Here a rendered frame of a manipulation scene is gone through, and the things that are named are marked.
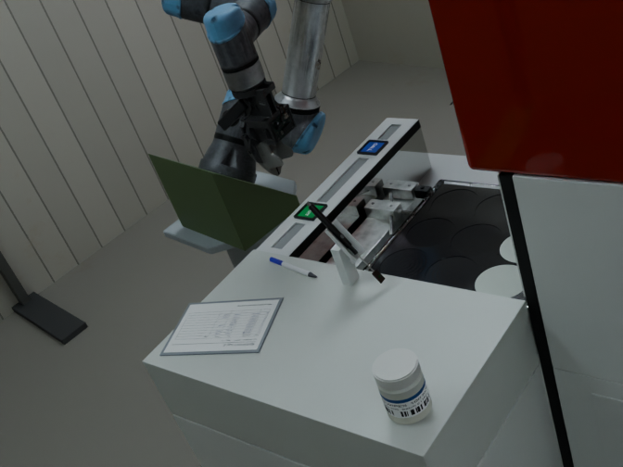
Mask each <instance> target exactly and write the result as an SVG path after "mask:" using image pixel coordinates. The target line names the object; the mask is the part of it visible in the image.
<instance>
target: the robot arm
mask: <svg viewBox="0 0 623 467"><path fill-rule="evenodd" d="M331 1H332V0H295V1H294V7H293V14H292V20H291V28H290V34H289V41H288V48H287V54H286V66H285V73H284V79H283V86H282V91H281V92H279V93H278V94H277V95H275V97H273V93H272V90H273V89H274V88H275V85H274V82H267V81H266V79H265V73H264V71H263V68H262V65H261V62H260V59H259V56H258V53H257V50H256V48H255V45H254V42H255V40H256V39H257V38H258V37H259V36H260V35H261V33H262V32H263V31H264V30H265V29H267V28H268V27H269V26H270V24H271V22H272V20H273V18H274V17H275V14H276V10H277V8H276V3H275V0H161V4H162V8H163V10H164V12H165V13H166V14H168V15H171V16H174V17H177V18H179V19H187V20H191V21H194V22H199V23H203V24H204V25H205V28H206V31H207V36H208V38H209V40H210V42H211V45H212V47H213V50H214V52H215V55H216V57H217V59H218V61H219V64H220V66H221V69H222V74H223V76H224V78H225V80H226V83H227V85H228V88H229V90H228V91H227V93H226V96H225V98H224V101H223V102H222V111H221V114H220V117H219V120H218V124H217V128H216V131H215V134H214V138H213V141H212V143H211V145H210V147H209V148H208V150H207V152H206V154H205V155H204V157H203V158H202V159H201V160H200V162H199V166H198V167H199V168H200V169H203V170H208V171H212V172H215V173H219V174H221V175H225V176H228V177H232V178H236V179H238V180H242V181H246V182H249V183H255V182H256V178H257V174H256V162H258V163H259V164H260V165H261V166H262V167H263V168H265V169H266V170H267V171H268V172H270V173H271V174H273V175H276V176H278V175H279V174H280V173H281V168H282V166H283V165H284V162H283V160H282V159H284V158H291V157H292V156H293V155H294V152H295V153H299V154H303V155H307V154H309V153H311V151H312V150H313V149H314V148H315V146H316V144H317V142H318V140H319V138H320V136H321V133H322V131H323V128H324V123H325V114H324V113H323V111H319V110H320V104H321V103H320V101H319V100H318V98H317V97H316V89H317V83H318V78H319V72H320V67H321V60H322V54H323V49H324V38H325V32H326V26H327V21H328V15H329V9H330V4H331Z"/></svg>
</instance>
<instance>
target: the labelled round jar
mask: <svg viewBox="0 0 623 467"><path fill-rule="evenodd" d="M372 373H373V375H374V378H375V381H376V384H377V387H378V390H379V393H380V396H381V398H382V400H383V403H384V405H385V408H386V410H387V413H388V417H389V418H390V419H391V420H392V421H393V422H395V423H399V424H411V423H417V422H419V421H421V420H423V419H424V418H425V417H426V416H427V414H428V413H429V412H430V411H431V408H432V400H431V397H430V394H429V391H428V388H427V385H426V380H425V377H424V375H423V373H422V370H421V367H420V363H419V360H418V358H417V356H416V355H415V353H414V352H412V351H411V350H410V349H407V348H393V349H390V350H388V351H386V352H384V353H382V354H381V355H380V356H378V357H377V358H376V360H375V361H374V363H373V366H372Z"/></svg>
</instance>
